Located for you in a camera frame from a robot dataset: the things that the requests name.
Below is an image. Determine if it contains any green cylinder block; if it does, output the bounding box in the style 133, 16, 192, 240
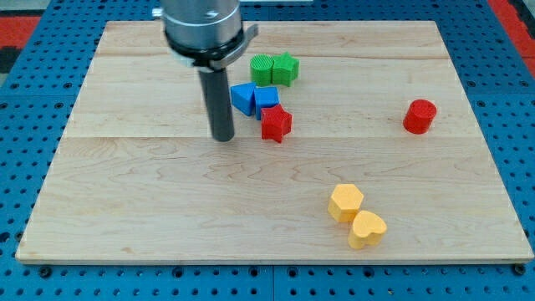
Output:
250, 54, 274, 86

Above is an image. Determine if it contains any light wooden board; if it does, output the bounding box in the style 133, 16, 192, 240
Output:
16, 21, 533, 265

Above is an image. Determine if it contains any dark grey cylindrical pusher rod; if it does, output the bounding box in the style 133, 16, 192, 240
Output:
198, 69, 235, 142

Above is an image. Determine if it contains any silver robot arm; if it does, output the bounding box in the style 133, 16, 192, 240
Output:
151, 0, 259, 142

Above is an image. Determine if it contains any green star block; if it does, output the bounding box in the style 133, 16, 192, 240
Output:
272, 52, 299, 87

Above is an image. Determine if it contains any red cylinder block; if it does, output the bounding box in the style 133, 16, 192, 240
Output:
403, 99, 437, 135

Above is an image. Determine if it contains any blue triangle block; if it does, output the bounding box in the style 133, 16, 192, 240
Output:
230, 82, 256, 116

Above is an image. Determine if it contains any blue cube block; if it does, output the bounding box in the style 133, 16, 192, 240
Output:
253, 86, 279, 120

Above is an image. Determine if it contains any yellow hexagon block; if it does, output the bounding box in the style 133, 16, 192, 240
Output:
328, 184, 364, 222

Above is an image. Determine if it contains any red star block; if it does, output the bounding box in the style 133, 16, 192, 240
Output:
261, 105, 293, 143

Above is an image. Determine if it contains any yellow heart block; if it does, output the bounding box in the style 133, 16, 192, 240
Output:
348, 210, 388, 249

